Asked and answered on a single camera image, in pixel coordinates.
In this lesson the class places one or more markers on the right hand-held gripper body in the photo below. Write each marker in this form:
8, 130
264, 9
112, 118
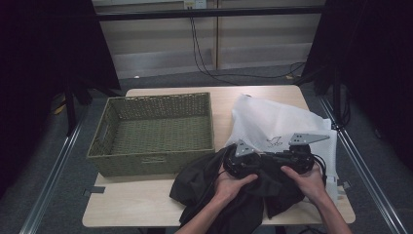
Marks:
300, 159

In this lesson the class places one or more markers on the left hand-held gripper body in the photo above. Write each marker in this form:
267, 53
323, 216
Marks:
242, 164

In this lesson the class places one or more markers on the white mesh laundry bag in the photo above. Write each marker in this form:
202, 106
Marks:
276, 120

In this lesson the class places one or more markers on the black garment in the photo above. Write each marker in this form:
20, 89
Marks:
201, 185

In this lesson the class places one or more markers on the green woven basket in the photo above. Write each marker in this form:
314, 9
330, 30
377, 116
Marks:
156, 133

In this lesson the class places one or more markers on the person's right hand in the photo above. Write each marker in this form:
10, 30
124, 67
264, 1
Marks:
310, 183

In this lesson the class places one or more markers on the person's left hand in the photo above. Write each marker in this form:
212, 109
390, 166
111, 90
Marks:
230, 188

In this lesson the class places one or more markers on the grey tape marker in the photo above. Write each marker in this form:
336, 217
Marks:
345, 186
95, 190

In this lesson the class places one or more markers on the black stand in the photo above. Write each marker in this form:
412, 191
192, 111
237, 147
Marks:
337, 94
70, 110

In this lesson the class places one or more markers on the black curtain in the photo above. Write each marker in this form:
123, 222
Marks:
373, 65
48, 65

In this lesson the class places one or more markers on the metal floor rail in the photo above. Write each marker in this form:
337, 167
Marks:
367, 169
48, 185

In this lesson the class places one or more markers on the white wall socket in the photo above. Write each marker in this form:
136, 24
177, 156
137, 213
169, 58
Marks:
195, 4

